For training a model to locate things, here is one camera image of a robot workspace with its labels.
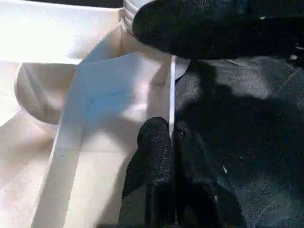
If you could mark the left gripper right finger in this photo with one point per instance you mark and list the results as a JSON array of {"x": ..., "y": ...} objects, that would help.
[{"x": 204, "y": 190}]

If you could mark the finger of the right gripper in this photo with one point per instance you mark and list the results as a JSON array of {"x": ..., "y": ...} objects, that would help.
[{"x": 213, "y": 28}]

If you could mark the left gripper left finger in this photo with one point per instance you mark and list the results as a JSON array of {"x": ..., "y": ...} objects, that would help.
[{"x": 149, "y": 180}]

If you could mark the white plastic table top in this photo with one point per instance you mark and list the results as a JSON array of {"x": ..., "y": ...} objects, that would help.
[{"x": 57, "y": 95}]

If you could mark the black work mat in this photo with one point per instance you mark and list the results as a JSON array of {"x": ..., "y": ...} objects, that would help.
[{"x": 247, "y": 142}]

